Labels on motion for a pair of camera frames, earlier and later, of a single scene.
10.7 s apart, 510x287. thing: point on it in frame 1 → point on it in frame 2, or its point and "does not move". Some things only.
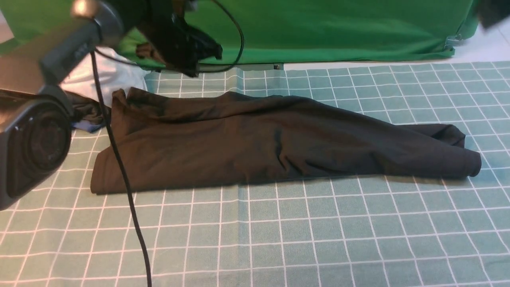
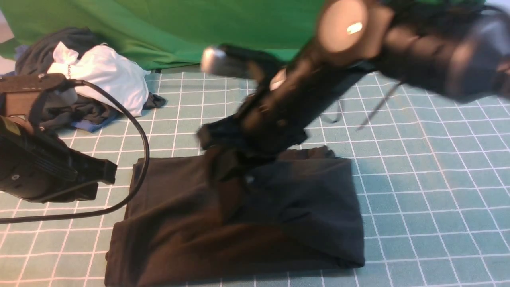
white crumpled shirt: (115, 73) does not move
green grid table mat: (390, 231) does not move
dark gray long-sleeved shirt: (165, 138) → (193, 217)
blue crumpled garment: (85, 125) does not move
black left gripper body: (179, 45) → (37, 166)
